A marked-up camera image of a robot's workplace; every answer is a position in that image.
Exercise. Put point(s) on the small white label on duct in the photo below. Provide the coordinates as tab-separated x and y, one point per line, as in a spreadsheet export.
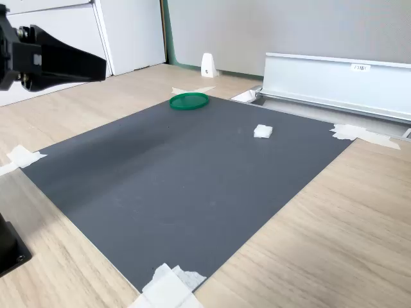
361	67

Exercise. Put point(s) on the small white bracket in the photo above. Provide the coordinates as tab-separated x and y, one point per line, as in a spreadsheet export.
208	65

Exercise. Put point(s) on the round green lid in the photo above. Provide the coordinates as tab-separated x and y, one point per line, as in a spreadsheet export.
189	102

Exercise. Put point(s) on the white cabinet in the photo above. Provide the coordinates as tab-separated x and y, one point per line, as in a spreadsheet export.
80	32

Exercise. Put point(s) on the small white plastic terminal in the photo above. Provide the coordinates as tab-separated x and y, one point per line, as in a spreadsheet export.
263	131

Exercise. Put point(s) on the dark grey mat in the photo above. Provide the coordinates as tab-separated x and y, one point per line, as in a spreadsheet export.
180	186

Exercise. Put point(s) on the grey partition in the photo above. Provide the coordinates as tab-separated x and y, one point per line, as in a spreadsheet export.
273	29

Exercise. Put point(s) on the white tape on mat corner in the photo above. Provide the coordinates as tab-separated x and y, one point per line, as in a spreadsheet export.
192	90
356	133
22	157
167	288

